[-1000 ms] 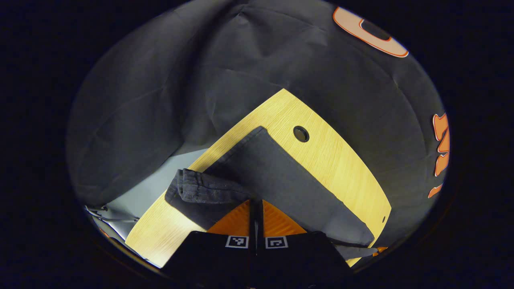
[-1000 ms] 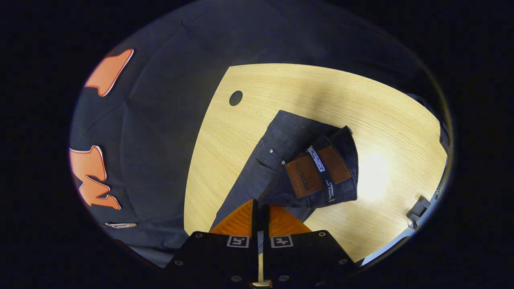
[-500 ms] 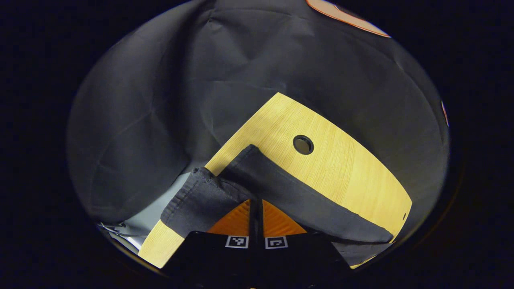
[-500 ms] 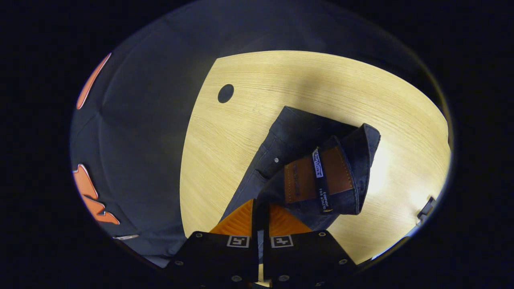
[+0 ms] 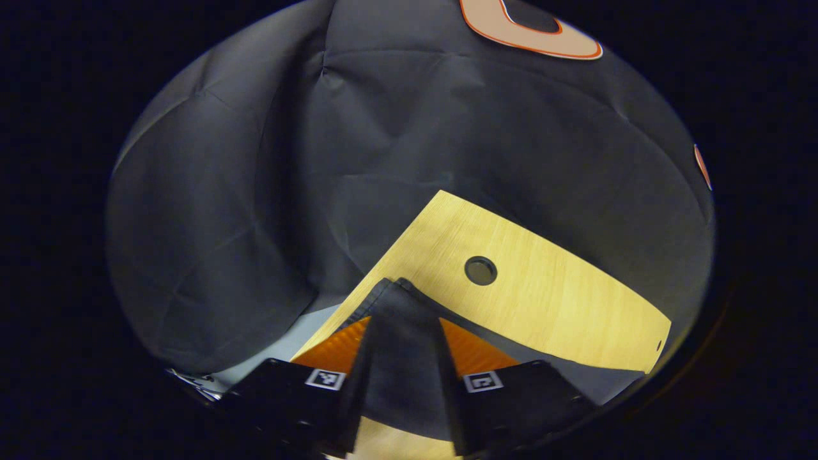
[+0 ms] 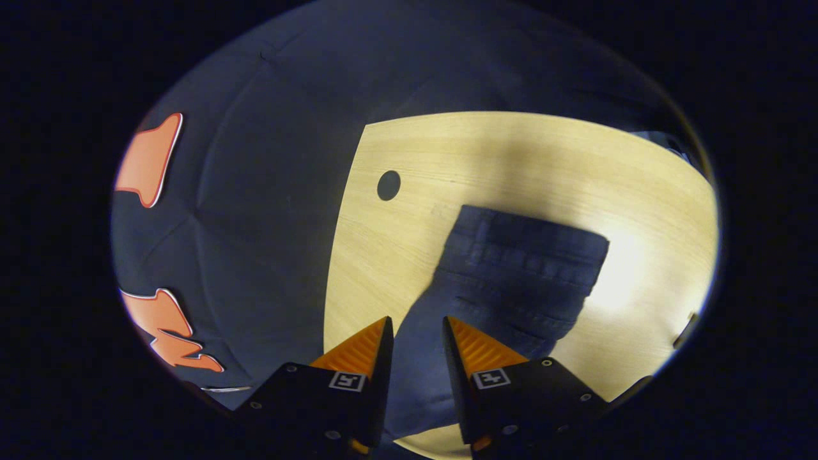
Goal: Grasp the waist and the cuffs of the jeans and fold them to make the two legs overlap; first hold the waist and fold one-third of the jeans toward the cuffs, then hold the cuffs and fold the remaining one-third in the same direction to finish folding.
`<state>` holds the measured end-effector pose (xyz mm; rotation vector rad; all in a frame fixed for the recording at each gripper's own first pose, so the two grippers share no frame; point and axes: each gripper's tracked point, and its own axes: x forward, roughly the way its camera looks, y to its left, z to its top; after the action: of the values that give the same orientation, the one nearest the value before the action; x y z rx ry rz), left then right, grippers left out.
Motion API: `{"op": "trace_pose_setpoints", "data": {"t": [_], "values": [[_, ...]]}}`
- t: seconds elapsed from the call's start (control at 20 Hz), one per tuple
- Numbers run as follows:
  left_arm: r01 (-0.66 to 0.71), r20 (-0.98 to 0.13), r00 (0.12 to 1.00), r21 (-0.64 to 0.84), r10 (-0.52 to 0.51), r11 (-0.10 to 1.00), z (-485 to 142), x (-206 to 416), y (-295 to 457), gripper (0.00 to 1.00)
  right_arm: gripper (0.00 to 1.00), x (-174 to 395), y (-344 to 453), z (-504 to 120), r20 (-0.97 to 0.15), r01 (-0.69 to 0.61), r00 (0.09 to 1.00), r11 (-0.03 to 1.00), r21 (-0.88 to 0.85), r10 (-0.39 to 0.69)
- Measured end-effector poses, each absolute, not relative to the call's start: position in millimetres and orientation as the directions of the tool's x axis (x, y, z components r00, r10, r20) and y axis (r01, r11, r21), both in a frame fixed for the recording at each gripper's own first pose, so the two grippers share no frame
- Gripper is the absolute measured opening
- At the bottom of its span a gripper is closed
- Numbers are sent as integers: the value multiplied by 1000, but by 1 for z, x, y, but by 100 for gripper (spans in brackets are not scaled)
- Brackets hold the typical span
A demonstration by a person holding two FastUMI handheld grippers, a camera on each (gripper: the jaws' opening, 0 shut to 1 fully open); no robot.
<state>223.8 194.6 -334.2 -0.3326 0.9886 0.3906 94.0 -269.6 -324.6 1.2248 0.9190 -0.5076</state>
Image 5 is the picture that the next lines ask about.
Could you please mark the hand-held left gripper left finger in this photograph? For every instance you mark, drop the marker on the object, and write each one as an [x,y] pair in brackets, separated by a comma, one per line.
[281,396]

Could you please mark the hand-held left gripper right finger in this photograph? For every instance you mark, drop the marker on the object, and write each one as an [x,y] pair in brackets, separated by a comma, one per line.
[524,402]

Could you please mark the dark grey jeans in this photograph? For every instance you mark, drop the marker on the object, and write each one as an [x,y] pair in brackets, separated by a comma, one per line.
[402,358]

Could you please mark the black backdrop cloth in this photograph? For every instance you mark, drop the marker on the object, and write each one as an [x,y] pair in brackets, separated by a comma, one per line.
[319,160]

